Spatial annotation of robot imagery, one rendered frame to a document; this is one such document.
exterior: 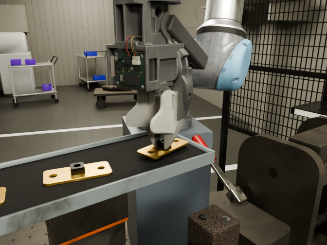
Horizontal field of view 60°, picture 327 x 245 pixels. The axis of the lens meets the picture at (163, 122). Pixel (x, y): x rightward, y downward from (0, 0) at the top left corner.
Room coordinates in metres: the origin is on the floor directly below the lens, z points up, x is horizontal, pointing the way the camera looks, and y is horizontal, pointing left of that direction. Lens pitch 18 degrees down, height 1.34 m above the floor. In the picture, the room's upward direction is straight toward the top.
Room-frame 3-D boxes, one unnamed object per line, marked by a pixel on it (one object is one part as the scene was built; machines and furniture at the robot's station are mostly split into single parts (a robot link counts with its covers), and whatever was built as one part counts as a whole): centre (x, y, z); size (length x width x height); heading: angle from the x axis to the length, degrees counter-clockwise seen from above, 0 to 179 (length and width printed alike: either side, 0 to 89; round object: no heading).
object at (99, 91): (5.36, 0.80, 0.41); 1.05 x 0.61 x 0.83; 103
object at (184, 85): (0.39, -0.02, 1.26); 0.05 x 0.02 x 0.09; 50
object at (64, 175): (0.33, 0.11, 1.17); 0.08 x 0.04 x 0.01; 112
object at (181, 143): (0.40, 0.00, 1.17); 0.08 x 0.04 x 0.01; 140
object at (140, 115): (0.40, 0.03, 1.22); 0.06 x 0.03 x 0.09; 140
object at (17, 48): (6.41, 3.27, 0.67); 0.75 x 0.64 x 1.34; 16
